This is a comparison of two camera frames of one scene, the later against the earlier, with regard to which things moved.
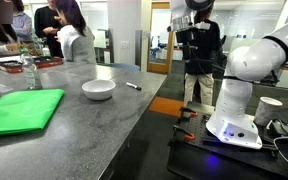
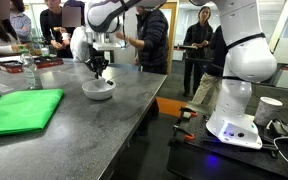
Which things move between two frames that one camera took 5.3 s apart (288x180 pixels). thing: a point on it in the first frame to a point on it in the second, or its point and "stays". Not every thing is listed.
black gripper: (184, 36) to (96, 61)
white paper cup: (266, 110) stays
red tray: (16, 66) stays
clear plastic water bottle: (29, 72) stays
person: (201, 55) to (151, 40)
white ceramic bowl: (99, 89) stays
